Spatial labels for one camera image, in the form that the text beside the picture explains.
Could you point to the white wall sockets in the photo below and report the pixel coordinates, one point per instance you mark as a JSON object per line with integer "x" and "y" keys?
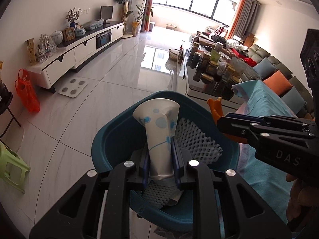
{"x": 84, "y": 11}

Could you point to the white ceramic jar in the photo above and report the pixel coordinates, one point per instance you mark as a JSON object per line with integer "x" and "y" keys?
{"x": 57, "y": 38}

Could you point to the green plastic stool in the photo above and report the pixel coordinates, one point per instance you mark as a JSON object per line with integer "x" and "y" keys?
{"x": 12, "y": 164}

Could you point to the orange peel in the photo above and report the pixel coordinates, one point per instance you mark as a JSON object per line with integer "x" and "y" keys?
{"x": 214, "y": 107}

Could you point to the plant in blue vase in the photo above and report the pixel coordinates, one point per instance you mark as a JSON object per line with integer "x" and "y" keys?
{"x": 73, "y": 17}

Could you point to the dotted white paper cup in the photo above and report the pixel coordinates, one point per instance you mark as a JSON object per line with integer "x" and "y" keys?
{"x": 159, "y": 134}

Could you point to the person's right hand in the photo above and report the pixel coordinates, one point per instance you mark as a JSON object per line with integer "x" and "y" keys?
{"x": 301, "y": 194}

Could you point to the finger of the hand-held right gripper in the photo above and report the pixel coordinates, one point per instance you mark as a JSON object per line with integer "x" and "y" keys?
{"x": 281, "y": 122}
{"x": 234, "y": 128}

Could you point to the bamboo tube vase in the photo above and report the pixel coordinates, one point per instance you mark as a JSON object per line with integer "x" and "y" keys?
{"x": 31, "y": 52}

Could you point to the wooden picture frame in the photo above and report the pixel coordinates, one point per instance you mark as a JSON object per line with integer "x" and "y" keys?
{"x": 68, "y": 34}

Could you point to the brown wooden board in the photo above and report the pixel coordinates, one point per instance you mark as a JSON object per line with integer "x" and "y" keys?
{"x": 248, "y": 39}

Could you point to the red plastic bag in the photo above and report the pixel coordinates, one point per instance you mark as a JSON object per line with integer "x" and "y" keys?
{"x": 28, "y": 94}

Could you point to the group of jars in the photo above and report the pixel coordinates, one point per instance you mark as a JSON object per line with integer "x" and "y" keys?
{"x": 211, "y": 64}

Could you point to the cardboard box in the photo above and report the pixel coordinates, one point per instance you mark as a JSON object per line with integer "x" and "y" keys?
{"x": 171, "y": 26}

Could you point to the blue plastic bin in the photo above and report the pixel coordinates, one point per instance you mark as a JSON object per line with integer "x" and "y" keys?
{"x": 114, "y": 139}

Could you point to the green sofa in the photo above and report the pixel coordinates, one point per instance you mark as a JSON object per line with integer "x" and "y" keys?
{"x": 259, "y": 51}

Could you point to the blue cushion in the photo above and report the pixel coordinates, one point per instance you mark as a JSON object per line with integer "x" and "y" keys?
{"x": 265, "y": 68}
{"x": 294, "y": 99}

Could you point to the dark vase with wheat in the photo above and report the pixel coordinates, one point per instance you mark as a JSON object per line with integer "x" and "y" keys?
{"x": 3, "y": 87}

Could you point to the plastic wrapped bundle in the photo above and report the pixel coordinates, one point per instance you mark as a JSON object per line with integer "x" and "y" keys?
{"x": 93, "y": 25}

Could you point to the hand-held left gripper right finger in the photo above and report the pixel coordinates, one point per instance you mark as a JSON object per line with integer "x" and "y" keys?
{"x": 177, "y": 164}

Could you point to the clear plastic bag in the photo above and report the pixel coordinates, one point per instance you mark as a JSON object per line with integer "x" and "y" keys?
{"x": 46, "y": 49}

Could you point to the white bathroom scale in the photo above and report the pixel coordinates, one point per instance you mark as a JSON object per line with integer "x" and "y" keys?
{"x": 72, "y": 86}

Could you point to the white foam net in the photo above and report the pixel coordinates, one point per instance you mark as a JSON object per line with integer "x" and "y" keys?
{"x": 197, "y": 142}

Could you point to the teal and grey tablecloth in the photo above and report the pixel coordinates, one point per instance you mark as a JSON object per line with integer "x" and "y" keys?
{"x": 261, "y": 99}

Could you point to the woven basket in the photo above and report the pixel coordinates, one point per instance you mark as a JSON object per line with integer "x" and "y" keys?
{"x": 175, "y": 54}

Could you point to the blue and white ceramic pot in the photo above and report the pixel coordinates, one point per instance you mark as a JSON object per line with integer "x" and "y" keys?
{"x": 80, "y": 32}

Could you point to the black monitor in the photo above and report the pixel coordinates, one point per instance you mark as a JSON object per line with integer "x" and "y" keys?
{"x": 106, "y": 13}

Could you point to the red hanging garment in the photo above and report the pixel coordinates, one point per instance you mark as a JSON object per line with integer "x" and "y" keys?
{"x": 221, "y": 31}

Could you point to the large window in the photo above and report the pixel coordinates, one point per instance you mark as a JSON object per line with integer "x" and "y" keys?
{"x": 199, "y": 0}

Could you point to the orange cushion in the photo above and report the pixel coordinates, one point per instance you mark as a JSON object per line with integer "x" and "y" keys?
{"x": 278, "y": 83}

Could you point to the small grey bin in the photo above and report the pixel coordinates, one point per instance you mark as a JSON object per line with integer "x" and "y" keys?
{"x": 151, "y": 27}

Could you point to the glass coffee table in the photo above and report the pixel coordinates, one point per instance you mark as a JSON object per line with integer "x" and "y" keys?
{"x": 199, "y": 92}

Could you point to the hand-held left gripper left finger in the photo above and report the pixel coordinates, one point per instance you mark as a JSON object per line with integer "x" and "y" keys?
{"x": 143, "y": 169}

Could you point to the pile of clothes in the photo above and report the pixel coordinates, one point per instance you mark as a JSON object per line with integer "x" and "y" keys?
{"x": 231, "y": 47}

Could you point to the tall leafy plant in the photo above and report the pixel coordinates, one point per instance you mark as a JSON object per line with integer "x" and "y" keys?
{"x": 142, "y": 12}

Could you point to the white and black cabinet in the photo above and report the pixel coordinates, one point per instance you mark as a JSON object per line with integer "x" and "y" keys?
{"x": 67, "y": 59}

